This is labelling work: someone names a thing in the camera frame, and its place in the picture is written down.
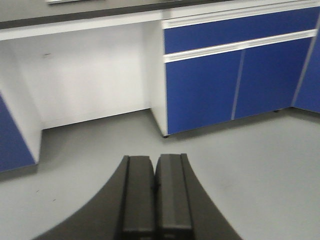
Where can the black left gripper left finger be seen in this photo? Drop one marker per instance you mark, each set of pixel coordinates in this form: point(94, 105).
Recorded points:
point(123, 209)

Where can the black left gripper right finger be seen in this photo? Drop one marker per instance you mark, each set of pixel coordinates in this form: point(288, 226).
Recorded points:
point(184, 210)

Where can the silver metal tray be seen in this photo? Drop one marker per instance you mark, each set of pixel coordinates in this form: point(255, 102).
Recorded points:
point(53, 2)

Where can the blue cabinet at left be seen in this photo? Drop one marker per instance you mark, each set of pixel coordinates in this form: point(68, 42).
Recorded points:
point(20, 122)

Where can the blue and white lab cabinet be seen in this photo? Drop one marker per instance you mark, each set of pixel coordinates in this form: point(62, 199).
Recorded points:
point(221, 61)

